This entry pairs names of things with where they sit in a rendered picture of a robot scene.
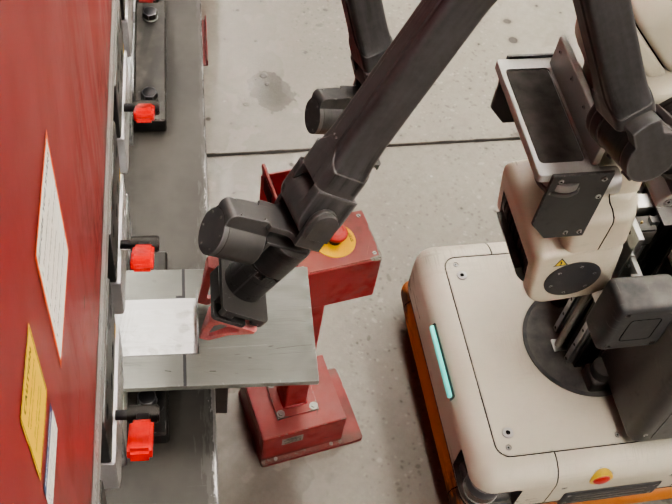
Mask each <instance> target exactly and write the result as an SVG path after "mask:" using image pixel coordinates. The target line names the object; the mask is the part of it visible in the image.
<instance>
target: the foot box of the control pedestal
mask: <svg viewBox="0 0 672 504"><path fill-rule="evenodd" d="M317 365H318V375H319V384H317V385H311V387H312V390H313V393H314V396H315V399H316V401H317V404H318V407H319V410H315V411H312V412H308V413H304V414H300V415H296V416H293V417H289V418H285V419H281V420H277V417H276V414H275V411H274V408H273V405H272V402H271V399H270V396H269V393H268V390H267V387H242V388H241V391H239V398H240V401H241V404H242V407H243V410H244V414H245V417H246V420H247V423H248V426H249V429H250V433H251V436H252V439H253V442H254V445H255V449H256V452H257V455H258V458H259V461H260V465H261V467H267V466H271V465H274V464H278V463H282V462H285V461H289V460H293V459H296V458H300V457H304V456H307V455H311V454H314V453H318V452H322V451H325V450H329V449H333V448H336V447H340V446H344V445H347V444H351V443H355V442H358V441H360V440H361V439H362V433H361V430H360V428H359V425H358V423H357V420H356V417H355V415H354V412H353V409H352V407H351V404H350V402H349V399H348V396H347V394H346V391H345V388H344V386H343V383H342V381H341V378H340V375H339V373H338V370H337V369H336V368H329V369H327V366H326V363H325V361H324V358H323V355H318V356H317Z"/></svg>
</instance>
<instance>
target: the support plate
mask: <svg viewBox="0 0 672 504"><path fill-rule="evenodd" d="M203 274H204V269H185V298H196V290H197V294H198V298H199V293H200V289H201V285H202V279H203ZM176 296H182V269H179V270H151V272H134V270H133V271H126V295H125V300H146V299H178V298H176ZM266 302H267V314H268V321H267V322H266V323H265V324H264V325H263V326H262V327H257V331H256V332H255V333H254V334H243V335H228V336H224V337H220V338H216V339H212V340H204V339H201V338H199V354H186V372H187V386H184V383H183V354H181V355H155V356H130V357H123V375H124V381H123V392H141V391H167V390H192V389H217V388H242V387H267V386H292V385H317V384H319V375H318V365H317V356H316V346H315V337H314V327H313V317H312V308H311V298H310V289H309V279H308V269H307V267H295V268H294V269H293V270H292V271H291V272H289V273H288V274H287V275H286V276H285V277H284V278H283V279H282V280H280V281H279V282H278V283H277V284H276V285H275V286H274V287H273V288H271V289H270V290H269V291H268V292H267V293H266ZM210 306H211V304H208V305H204V304H201V303H198V324H199V334H200V331H201V328H202V325H203V322H204V319H205V316H206V314H207V311H208V308H209V307H210Z"/></svg>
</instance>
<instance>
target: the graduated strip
mask: <svg viewBox="0 0 672 504"><path fill-rule="evenodd" d="M114 26H115V0H112V25H111V49H110V74H109V98H108V123H107V147H106V172H105V197H104V221H103V246H102V270H101V295H100V319H99V344H98V369H97V393H96V418H95V442H94V467H93V491H92V504H96V498H97V472H98V445H99V419H100V393H101V367H102V340H103V314H104V288H105V262H106V235H107V209H108V183H109V157H110V131H111V104H112V78H113V52H114Z"/></svg>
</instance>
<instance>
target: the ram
mask: <svg viewBox="0 0 672 504"><path fill-rule="evenodd" d="M111 25H112V0H0V504H48V502H47V499H46V496H45V493H44V483H45V469H46V454H47V440H48V426H49V412H50V403H51V406H52V410H53V414H54V417H55V421H56V425H57V428H58V432H57V448H56V463H55V479H54V494H53V504H92V491H93V467H94V442H95V418H96V393H97V369H98V344H99V319H100V295H101V270H102V246H103V221H104V197H105V172H106V147H107V123H108V98H109V74H110V49H111ZM116 26H117V0H115V26H114V52H113V78H112V104H111V131H110V157H109V183H108V209H107V235H106V262H105V288H104V314H103V340H102V367H101V393H100V419H99V445H98V472H97V498H96V504H99V493H100V465H101V438H102V410H103V383H104V355H105V328H106V300H107V273H108V245H109V218H110V191H111V163H112V136H113V108H114V81H115V53H116ZM46 130H47V135H48V141H49V146H50V151H51V157H52V162H53V167H54V173H55V178H56V183H57V189H58V194H59V200H60V205H61V210H62V216H63V221H64V226H65V232H66V237H67V243H68V248H69V256H68V271H67V287H66V302H65V318H64V333H63V349H62V364H61V366H60V362H59V358H58V353H57V349H56V345H55V341H54V336H53V332H52V328H51V324H50V320H49V315H48V311H47V307H46V303H45V298H44V294H43V290H42V286H41V282H40V277H39V273H38V269H37V265H36V260H35V249H36V237H37V226H38V215H39V204H40V192H41V181H42V170H43V158H44V147H45V136H46ZM29 325H30V329H31V332H32V336H33V340H34V343H35V347H36V351H37V355H38V358H39V362H40V366H41V369H42V373H43V377H44V380H45V384H46V388H47V399H46V413H45V427H44V440H43V454H42V468H41V481H40V478H39V475H38V472H37V469H36V466H35V463H34V460H33V457H32V454H31V451H30V448H29V445H28V442H27V439H26V436H25V433H24V430H23V427H22V424H21V421H20V416H21V405H22V393H23V382H24V371H25V359H26V348H27V337H28V326H29Z"/></svg>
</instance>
